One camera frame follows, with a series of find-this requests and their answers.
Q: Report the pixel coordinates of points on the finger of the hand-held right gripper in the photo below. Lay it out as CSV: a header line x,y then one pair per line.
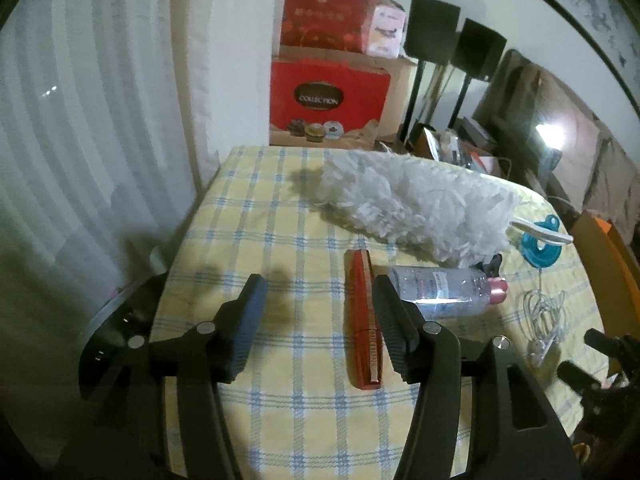
x,y
602,342
575,375

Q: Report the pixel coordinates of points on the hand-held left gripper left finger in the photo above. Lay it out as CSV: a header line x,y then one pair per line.
x,y
247,320

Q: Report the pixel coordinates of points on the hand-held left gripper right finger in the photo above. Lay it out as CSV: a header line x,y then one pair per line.
x,y
390,320

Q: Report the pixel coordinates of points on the red slim box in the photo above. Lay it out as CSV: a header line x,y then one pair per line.
x,y
360,310

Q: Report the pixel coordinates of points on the white earphones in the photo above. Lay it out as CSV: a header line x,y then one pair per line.
x,y
542,345

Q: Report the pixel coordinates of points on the clear bottle pink cap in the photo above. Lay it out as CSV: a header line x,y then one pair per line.
x,y
450,287

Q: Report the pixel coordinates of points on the cardboard box orange lining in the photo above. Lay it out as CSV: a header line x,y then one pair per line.
x,y
595,245

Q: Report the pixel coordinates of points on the white fluffy duster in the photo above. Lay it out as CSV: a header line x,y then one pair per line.
x,y
400,195

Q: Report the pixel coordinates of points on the yellow plaid blanket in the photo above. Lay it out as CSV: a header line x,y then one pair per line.
x,y
300,410

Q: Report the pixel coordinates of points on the black white-rimmed device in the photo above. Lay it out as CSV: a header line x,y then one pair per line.
x,y
107,320

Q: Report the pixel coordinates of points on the dark wooden low table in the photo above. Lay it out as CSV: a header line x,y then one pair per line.
x,y
395,142

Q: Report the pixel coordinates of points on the open box of clutter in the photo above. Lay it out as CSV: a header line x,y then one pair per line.
x,y
450,150

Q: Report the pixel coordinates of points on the large brown cushion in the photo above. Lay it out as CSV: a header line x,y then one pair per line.
x,y
580,140

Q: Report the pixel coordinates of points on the portable lantern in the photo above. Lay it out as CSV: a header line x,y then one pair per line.
x,y
550,145

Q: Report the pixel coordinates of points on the black speaker stand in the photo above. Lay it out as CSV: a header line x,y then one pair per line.
x,y
461,102
414,100

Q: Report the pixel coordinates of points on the red chocolate gift box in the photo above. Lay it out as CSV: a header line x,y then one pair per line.
x,y
325,100

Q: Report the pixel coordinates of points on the brown cardboard box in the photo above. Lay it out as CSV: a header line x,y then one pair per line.
x,y
400,90

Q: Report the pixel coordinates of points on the white curtain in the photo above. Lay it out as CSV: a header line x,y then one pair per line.
x,y
75,135

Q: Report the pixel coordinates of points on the brown sofa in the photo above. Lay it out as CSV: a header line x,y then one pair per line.
x,y
505,90

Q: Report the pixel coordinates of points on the black speaker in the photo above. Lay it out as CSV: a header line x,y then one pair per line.
x,y
480,50
432,27

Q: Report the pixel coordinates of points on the pink white tissue pack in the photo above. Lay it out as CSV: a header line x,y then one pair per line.
x,y
387,30

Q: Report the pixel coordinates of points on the red patterned gift box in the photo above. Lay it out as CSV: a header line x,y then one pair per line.
x,y
325,10

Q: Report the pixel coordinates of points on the framed ink painting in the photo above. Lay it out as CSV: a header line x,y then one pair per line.
x,y
590,5

